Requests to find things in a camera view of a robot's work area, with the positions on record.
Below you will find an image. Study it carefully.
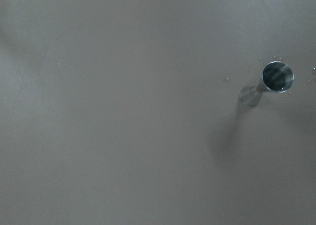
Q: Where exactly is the steel jigger measuring cup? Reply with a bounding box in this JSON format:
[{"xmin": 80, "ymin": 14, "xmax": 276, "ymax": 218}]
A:
[{"xmin": 239, "ymin": 61, "xmax": 295, "ymax": 107}]

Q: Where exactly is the brown table mat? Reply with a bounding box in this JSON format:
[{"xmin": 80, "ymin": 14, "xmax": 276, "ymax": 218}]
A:
[{"xmin": 0, "ymin": 0, "xmax": 316, "ymax": 225}]

